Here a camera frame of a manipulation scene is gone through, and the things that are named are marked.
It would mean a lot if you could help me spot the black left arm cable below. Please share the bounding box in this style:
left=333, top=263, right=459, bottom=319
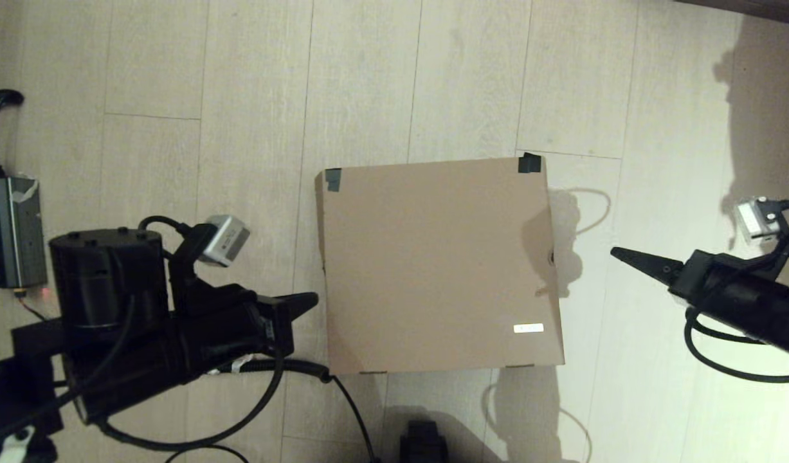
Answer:
left=95, top=215, right=286, bottom=451

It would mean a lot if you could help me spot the black silver robot base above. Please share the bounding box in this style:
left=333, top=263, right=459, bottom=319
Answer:
left=399, top=421, right=448, bottom=463

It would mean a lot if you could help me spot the black corrugated cable conduit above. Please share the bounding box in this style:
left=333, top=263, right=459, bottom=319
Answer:
left=208, top=358, right=377, bottom=463

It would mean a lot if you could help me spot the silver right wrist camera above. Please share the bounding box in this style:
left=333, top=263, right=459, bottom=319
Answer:
left=735, top=197, right=789, bottom=244

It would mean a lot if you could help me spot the thin black floor cable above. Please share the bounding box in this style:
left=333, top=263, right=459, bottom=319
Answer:
left=165, top=443, right=250, bottom=463

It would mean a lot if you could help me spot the dark wooden furniture edge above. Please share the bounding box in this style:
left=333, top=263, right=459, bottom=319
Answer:
left=674, top=0, right=789, bottom=27

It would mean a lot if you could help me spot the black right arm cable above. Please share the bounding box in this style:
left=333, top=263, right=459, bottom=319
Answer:
left=684, top=198, right=789, bottom=384

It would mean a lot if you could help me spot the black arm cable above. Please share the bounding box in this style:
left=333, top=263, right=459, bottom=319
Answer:
left=684, top=198, right=789, bottom=384
left=95, top=215, right=286, bottom=451

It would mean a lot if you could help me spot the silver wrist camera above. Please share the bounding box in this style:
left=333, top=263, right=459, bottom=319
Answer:
left=198, top=215, right=251, bottom=268
left=735, top=197, right=789, bottom=244

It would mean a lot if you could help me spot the brown cardboard shoe box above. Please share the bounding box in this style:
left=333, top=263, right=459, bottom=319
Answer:
left=314, top=152, right=566, bottom=376

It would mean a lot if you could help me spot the grey metal electronics box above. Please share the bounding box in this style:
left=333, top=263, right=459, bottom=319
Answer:
left=0, top=174, right=48, bottom=290

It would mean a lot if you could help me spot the black power cable with plug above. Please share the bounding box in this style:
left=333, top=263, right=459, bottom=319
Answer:
left=0, top=89, right=24, bottom=178

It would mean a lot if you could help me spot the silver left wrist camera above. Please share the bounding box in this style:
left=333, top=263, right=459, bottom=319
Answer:
left=198, top=215, right=251, bottom=268

